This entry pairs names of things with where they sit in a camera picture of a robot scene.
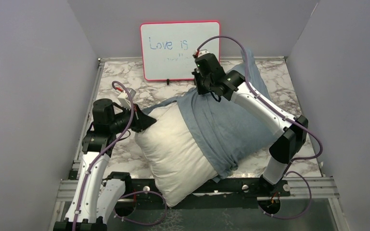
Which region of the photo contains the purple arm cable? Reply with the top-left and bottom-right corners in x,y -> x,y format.
71,80 -> 168,231
196,36 -> 323,220

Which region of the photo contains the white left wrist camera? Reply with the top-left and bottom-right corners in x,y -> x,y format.
117,88 -> 136,109

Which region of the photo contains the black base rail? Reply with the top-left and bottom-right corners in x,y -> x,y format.
114,178 -> 291,212

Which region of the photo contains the red framed whiteboard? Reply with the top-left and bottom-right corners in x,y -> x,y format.
140,21 -> 221,82

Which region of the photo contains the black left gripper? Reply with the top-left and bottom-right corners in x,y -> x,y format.
110,103 -> 157,134

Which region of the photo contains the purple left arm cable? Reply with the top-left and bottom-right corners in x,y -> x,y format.
71,80 -> 168,231

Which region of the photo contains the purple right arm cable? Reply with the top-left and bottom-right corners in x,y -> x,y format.
196,36 -> 323,220

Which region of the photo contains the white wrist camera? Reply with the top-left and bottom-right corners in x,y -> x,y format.
192,49 -> 210,59
117,88 -> 136,109

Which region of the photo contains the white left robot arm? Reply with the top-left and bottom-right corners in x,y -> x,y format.
53,98 -> 157,231

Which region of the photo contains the blue pillowcase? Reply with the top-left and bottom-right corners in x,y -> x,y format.
140,49 -> 280,184

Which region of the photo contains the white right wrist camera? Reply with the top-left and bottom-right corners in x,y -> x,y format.
192,49 -> 210,59

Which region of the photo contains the white pillow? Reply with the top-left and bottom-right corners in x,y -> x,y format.
135,103 -> 218,207

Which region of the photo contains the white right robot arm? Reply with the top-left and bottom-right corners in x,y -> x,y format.
192,50 -> 308,196

